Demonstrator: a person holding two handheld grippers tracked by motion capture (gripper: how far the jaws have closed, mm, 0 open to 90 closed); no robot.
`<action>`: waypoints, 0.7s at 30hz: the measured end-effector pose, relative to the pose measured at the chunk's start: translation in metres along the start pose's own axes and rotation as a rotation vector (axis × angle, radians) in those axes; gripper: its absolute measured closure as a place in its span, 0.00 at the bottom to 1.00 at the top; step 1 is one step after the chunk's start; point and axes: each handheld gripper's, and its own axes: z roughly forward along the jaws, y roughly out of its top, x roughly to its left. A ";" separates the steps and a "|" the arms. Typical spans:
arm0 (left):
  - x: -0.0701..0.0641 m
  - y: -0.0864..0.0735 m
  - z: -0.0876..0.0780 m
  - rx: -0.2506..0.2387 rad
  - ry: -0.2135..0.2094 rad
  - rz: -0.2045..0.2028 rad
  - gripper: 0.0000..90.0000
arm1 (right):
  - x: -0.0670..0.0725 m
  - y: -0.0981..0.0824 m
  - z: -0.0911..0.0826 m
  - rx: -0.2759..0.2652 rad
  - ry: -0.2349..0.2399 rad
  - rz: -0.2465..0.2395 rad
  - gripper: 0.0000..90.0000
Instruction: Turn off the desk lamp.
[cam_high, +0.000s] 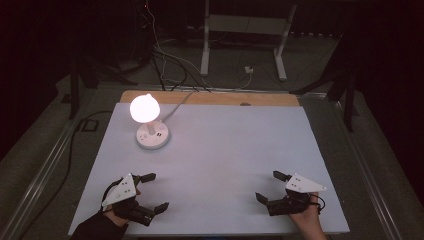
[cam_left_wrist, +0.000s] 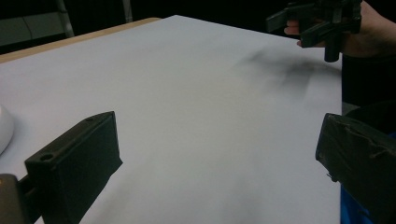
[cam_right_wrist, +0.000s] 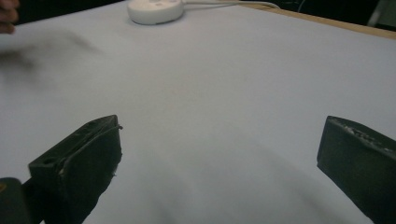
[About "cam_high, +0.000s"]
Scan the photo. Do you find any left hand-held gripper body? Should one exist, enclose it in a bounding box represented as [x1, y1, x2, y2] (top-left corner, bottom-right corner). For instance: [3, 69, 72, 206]
[100, 172, 156, 228]

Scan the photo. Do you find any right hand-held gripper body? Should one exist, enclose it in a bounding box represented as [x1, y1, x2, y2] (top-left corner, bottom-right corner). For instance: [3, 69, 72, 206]
[266, 172, 328, 217]

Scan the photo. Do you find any white round desk lamp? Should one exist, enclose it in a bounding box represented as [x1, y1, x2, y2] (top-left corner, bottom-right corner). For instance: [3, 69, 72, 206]
[129, 93, 170, 150]

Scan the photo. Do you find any person's left hand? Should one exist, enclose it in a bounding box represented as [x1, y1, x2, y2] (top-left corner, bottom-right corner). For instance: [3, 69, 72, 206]
[103, 205, 131, 228]

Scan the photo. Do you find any person's right hand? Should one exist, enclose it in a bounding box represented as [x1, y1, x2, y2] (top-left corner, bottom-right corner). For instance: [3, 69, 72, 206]
[289, 193, 326, 234]

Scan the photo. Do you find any white table mat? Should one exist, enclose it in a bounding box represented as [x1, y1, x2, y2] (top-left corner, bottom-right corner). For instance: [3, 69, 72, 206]
[68, 102, 350, 237]

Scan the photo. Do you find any black stand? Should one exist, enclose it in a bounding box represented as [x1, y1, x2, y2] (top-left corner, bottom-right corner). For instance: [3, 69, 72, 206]
[68, 56, 138, 120]
[289, 33, 360, 133]

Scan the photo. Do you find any wooden table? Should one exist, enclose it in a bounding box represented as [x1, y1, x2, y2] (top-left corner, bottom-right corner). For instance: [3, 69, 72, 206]
[119, 89, 301, 108]

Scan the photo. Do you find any grey metal stand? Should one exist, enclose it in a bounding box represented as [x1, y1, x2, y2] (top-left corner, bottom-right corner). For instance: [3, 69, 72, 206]
[199, 0, 298, 82]

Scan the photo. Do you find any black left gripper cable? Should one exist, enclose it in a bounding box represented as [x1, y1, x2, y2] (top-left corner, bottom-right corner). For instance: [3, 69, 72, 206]
[100, 179, 121, 213]

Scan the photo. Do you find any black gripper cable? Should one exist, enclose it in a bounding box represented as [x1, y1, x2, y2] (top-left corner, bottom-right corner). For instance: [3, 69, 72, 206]
[311, 192, 327, 215]
[100, 179, 121, 213]

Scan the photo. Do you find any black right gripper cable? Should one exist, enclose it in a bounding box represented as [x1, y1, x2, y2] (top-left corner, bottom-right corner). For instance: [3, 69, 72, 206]
[311, 192, 327, 215]

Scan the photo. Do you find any long black floor cable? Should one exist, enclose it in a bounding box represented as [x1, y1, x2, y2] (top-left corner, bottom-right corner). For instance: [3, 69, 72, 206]
[19, 109, 114, 240]

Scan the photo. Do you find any white lamp cable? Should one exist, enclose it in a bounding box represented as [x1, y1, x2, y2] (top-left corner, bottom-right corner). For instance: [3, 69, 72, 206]
[160, 90, 195, 123]

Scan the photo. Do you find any white floor cable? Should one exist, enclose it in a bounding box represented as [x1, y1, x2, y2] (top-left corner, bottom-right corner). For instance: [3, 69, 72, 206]
[145, 0, 254, 91]

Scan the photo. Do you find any black floor cable bundle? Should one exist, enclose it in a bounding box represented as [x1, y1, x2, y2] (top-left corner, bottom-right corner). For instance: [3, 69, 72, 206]
[150, 46, 212, 93]

